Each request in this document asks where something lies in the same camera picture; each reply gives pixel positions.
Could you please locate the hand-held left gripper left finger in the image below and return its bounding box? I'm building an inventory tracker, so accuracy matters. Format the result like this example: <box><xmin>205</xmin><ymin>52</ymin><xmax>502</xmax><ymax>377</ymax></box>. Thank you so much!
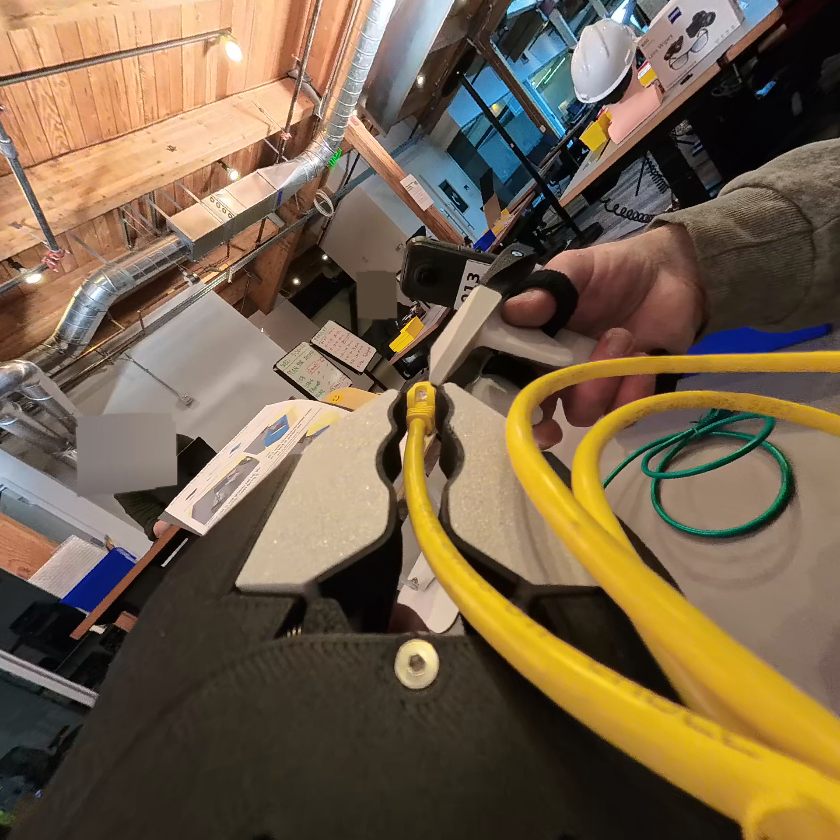
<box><xmin>234</xmin><ymin>390</ymin><xmax>405</xmax><ymax>632</ymax></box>

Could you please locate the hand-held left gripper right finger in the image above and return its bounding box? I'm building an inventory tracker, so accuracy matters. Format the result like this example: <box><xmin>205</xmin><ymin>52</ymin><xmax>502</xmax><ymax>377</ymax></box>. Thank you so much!
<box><xmin>436</xmin><ymin>384</ymin><xmax>599</xmax><ymax>589</ymax></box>

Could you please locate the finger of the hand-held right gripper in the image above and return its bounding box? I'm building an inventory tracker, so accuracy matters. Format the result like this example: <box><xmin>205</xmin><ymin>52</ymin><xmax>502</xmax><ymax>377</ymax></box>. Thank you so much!
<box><xmin>428</xmin><ymin>285</ymin><xmax>506</xmax><ymax>388</ymax></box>

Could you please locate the yellow ethernet cable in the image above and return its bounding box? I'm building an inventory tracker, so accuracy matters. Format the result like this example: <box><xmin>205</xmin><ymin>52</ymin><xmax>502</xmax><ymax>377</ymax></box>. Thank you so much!
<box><xmin>402</xmin><ymin>351</ymin><xmax>840</xmax><ymax>840</ymax></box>

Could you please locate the green ethernet cable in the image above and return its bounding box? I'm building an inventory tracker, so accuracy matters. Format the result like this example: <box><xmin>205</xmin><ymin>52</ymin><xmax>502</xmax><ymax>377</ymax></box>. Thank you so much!
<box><xmin>602</xmin><ymin>407</ymin><xmax>796</xmax><ymax>540</ymax></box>

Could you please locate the person's right hand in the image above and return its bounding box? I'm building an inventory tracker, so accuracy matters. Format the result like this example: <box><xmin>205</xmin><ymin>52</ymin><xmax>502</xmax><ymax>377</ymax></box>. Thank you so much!
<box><xmin>500</xmin><ymin>225</ymin><xmax>707</xmax><ymax>450</ymax></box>

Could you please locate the printed instruction sheet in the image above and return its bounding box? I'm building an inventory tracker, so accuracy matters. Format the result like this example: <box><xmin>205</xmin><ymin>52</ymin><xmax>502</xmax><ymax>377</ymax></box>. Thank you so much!
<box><xmin>163</xmin><ymin>398</ymin><xmax>349</xmax><ymax>537</ymax></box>

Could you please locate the whiteboard with red writing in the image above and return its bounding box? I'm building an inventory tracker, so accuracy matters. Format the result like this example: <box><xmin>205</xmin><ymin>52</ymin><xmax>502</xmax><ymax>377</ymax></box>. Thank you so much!
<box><xmin>310</xmin><ymin>319</ymin><xmax>378</xmax><ymax>375</ymax></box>

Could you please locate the white metal document stand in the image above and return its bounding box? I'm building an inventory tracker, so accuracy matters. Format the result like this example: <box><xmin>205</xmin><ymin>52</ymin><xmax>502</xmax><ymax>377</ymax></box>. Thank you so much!
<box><xmin>395</xmin><ymin>567</ymin><xmax>462</xmax><ymax>635</ymax></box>

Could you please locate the whiteboard with green writing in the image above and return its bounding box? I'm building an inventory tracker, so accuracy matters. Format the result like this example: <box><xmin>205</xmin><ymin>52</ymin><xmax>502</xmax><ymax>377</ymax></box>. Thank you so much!
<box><xmin>274</xmin><ymin>340</ymin><xmax>353</xmax><ymax>401</ymax></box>

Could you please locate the brown wooden side table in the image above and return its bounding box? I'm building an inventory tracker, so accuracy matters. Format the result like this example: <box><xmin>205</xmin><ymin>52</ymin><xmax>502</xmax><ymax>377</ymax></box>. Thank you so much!
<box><xmin>67</xmin><ymin>525</ymin><xmax>198</xmax><ymax>642</ymax></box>

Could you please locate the white and blue box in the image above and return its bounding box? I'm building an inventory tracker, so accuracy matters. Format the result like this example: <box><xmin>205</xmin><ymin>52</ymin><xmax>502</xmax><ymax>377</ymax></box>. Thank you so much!
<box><xmin>29</xmin><ymin>533</ymin><xmax>139</xmax><ymax>613</ymax></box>

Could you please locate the pink mannequin head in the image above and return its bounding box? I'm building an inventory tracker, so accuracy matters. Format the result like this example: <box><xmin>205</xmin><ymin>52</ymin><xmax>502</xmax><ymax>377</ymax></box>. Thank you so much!
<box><xmin>607</xmin><ymin>66</ymin><xmax>665</xmax><ymax>145</ymax></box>

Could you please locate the brown background work table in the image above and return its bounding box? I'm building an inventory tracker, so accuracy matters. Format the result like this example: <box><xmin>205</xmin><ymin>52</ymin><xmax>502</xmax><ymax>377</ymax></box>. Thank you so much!
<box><xmin>558</xmin><ymin>7</ymin><xmax>785</xmax><ymax>212</ymax></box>

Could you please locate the white hard hat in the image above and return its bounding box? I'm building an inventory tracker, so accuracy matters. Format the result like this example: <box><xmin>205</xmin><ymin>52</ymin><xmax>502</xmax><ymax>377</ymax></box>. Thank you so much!
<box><xmin>569</xmin><ymin>17</ymin><xmax>637</xmax><ymax>106</ymax></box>

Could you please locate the white printed product box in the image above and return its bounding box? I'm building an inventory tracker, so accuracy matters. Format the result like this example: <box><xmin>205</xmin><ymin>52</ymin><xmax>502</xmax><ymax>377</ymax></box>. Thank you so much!
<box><xmin>638</xmin><ymin>0</ymin><xmax>747</xmax><ymax>93</ymax></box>

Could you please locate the wooden support post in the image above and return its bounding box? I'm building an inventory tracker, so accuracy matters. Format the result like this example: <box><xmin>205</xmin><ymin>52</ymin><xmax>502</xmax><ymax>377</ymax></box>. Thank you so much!
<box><xmin>341</xmin><ymin>117</ymin><xmax>468</xmax><ymax>248</ymax></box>

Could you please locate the silver round ventilation duct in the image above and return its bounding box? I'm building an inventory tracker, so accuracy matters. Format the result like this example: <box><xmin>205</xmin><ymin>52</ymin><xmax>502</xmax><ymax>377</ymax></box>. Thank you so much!
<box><xmin>0</xmin><ymin>233</ymin><xmax>193</xmax><ymax>398</ymax></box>
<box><xmin>289</xmin><ymin>0</ymin><xmax>398</xmax><ymax>193</ymax></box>

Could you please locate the rectangular metal duct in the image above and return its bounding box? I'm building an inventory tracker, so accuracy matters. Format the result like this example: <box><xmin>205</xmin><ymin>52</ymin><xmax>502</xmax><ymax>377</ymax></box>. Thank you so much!
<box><xmin>164</xmin><ymin>163</ymin><xmax>291</xmax><ymax>261</ymax></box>

